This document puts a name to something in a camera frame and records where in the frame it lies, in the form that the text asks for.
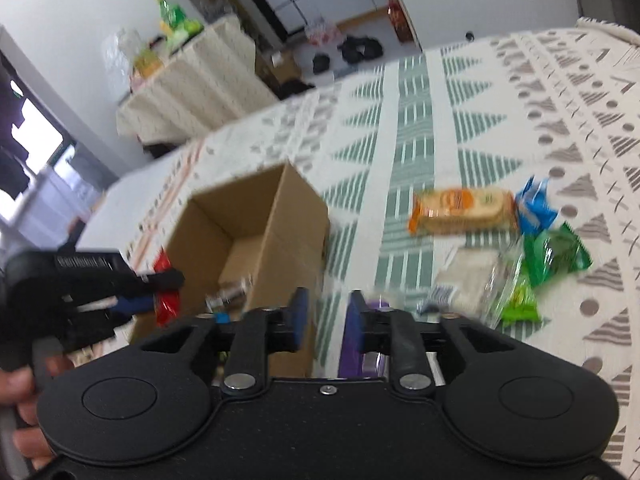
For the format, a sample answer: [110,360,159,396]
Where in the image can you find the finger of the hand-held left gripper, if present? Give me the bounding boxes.
[107,294,157,317]
[131,267,186,292]

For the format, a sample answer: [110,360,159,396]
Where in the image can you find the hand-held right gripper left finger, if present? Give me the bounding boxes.
[130,287,310,395]

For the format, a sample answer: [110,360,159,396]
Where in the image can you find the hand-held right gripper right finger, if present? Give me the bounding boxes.
[346,290,508,397]

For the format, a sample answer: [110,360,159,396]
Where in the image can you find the red snack packet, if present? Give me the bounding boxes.
[152,252,182,327]

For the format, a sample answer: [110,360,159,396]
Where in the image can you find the purple snack packet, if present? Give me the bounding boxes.
[339,292,397,379]

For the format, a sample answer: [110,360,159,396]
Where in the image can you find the brown cardboard box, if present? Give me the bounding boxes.
[127,160,332,381]

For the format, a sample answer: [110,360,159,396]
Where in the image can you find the clear white cake packet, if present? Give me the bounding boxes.
[417,247,524,329]

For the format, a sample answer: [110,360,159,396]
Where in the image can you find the orange biscuit packet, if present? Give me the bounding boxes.
[407,186,519,237]

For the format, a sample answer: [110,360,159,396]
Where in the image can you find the light green snack packet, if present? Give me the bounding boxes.
[501,272,542,325]

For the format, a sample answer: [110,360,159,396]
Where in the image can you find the dark green snack packet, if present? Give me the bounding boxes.
[522,222,594,289]

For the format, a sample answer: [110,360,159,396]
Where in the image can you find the blue snack packet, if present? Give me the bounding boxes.
[515,176,560,235]

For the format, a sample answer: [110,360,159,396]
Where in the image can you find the person's left hand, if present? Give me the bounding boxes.
[0,354,77,471]

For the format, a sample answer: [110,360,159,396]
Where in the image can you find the white bedsheet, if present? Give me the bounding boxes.
[75,140,201,256]

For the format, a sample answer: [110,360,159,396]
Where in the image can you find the dotted cream tablecloth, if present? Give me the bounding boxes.
[116,14,281,147]

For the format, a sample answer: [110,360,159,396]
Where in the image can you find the clear plastic bag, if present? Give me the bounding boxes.
[101,27,141,77]

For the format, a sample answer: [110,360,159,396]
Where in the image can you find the brown carton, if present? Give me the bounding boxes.
[254,50,302,87]

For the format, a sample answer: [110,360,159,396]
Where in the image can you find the green soda bottle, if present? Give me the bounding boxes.
[157,0,187,32]

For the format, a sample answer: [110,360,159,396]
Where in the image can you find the patterned bed blanket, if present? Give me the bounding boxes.
[65,17,640,461]

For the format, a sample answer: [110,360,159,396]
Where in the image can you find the pink water bottle pack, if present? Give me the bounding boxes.
[305,17,342,44]

